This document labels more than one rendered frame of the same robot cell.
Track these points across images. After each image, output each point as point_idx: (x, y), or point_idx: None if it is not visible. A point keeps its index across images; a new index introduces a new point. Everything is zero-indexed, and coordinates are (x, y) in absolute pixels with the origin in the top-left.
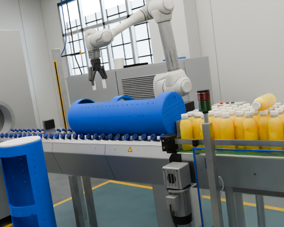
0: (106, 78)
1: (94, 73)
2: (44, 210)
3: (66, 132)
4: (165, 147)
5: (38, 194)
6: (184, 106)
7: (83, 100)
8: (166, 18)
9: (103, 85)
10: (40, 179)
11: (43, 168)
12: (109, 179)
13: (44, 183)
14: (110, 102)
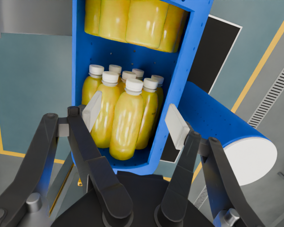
0: (67, 107)
1: (187, 164)
2: (208, 96)
3: (57, 200)
4: None
5: (219, 103)
6: None
7: (121, 166)
8: None
9: (98, 108)
10: (223, 109)
11: (220, 114)
12: None
13: (214, 106)
14: (198, 5)
